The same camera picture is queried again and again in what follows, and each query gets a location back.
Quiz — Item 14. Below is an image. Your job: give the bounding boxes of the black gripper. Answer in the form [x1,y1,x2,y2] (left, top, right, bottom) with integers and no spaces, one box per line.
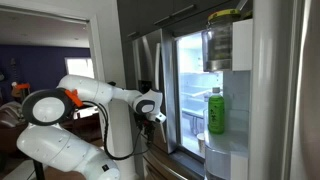
[134,114,155,144]

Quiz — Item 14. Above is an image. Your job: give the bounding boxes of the patterned paper cup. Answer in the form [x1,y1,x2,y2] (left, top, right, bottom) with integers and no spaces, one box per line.
[196,133,205,153]

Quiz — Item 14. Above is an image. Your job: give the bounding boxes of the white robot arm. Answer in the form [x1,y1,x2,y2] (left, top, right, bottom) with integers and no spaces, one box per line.
[17,75,166,180]

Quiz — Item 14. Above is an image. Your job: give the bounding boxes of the stainless steel refrigerator door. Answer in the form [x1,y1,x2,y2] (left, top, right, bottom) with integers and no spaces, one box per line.
[133,29,177,154]

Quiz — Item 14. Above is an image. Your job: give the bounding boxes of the green tea bottle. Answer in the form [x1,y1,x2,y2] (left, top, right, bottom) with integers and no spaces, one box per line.
[208,87,224,134]

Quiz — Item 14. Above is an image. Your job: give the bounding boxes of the white refrigerator door shelf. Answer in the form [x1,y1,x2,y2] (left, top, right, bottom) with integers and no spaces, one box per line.
[204,110,249,180]

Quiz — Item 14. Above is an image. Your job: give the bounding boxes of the clear jar yellow lid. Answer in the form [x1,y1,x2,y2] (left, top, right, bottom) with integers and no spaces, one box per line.
[202,9,241,72]

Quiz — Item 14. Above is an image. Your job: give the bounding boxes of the black tripod stand orange clamp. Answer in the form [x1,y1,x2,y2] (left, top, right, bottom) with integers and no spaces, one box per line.
[11,82,30,100]

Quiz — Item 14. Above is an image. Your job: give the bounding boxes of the brown leather sofa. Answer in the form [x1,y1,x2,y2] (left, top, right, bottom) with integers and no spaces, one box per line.
[0,101,27,154]

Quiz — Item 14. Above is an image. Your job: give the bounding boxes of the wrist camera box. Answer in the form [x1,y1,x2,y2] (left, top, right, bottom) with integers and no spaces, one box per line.
[155,112,167,123]

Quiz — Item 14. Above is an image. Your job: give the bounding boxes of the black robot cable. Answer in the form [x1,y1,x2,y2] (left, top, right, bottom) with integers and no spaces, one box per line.
[81,100,151,162]

